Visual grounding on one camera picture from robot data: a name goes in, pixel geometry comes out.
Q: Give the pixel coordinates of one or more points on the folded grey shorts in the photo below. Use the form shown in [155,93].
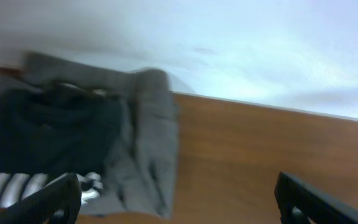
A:
[141,169]

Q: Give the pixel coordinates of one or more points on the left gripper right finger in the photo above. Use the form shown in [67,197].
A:
[301,203]

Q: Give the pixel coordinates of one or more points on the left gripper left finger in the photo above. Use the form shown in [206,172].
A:
[58,202]

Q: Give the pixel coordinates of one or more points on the black Nike t-shirt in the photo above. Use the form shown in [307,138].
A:
[45,136]

